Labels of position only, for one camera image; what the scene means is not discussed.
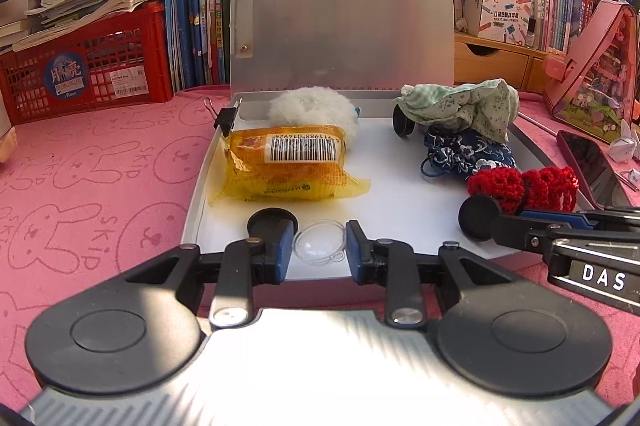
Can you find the white fluffy scrunchie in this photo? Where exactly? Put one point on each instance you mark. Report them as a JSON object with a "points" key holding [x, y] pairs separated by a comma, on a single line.
{"points": [[315, 111]]}

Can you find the wooden drawer unit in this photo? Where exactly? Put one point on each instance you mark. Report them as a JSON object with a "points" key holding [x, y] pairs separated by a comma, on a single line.
{"points": [[490, 64]]}

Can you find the white paper crane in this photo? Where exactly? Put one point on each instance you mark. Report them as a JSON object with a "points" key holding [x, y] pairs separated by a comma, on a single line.
{"points": [[625, 144]]}

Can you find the clear plastic dome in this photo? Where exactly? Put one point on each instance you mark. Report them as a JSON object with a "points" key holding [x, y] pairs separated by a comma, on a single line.
{"points": [[317, 242]]}

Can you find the black binder clip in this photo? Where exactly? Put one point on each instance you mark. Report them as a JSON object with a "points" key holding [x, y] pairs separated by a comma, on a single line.
{"points": [[227, 119]]}

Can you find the red crocheted hair bow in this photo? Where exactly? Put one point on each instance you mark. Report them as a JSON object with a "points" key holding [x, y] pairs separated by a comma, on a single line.
{"points": [[505, 188]]}

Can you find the yellow plastic packet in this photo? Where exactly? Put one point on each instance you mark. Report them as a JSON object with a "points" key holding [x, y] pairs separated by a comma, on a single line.
{"points": [[280, 176]]}

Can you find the brown-haired doll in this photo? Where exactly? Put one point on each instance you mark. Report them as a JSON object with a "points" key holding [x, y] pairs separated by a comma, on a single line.
{"points": [[6, 145]]}

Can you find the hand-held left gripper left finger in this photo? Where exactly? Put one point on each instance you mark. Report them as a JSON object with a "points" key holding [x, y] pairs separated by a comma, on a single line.
{"points": [[282, 251]]}

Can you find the green floral cloth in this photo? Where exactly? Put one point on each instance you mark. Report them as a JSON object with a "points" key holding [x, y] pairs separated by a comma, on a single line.
{"points": [[465, 104]]}

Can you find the black round disc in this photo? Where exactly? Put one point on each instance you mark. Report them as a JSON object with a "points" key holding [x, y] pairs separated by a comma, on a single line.
{"points": [[267, 220], [477, 218], [401, 122]]}

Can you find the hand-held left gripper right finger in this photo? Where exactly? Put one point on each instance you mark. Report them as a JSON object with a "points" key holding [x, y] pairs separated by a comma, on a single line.
{"points": [[354, 252]]}

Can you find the pink triangular case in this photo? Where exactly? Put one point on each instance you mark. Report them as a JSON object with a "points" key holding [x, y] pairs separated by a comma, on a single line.
{"points": [[595, 76]]}

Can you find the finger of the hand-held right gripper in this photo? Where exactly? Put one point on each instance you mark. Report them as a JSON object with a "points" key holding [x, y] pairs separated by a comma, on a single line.
{"points": [[555, 217], [520, 233]]}

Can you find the white colourful printer box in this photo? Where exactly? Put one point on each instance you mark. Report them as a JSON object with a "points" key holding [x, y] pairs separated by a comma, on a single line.
{"points": [[500, 14]]}

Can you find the dark smartphone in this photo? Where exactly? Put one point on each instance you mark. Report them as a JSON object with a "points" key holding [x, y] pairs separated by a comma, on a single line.
{"points": [[592, 166]]}

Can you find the red plastic crate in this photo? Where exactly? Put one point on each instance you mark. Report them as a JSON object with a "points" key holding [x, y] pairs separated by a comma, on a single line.
{"points": [[100, 71]]}

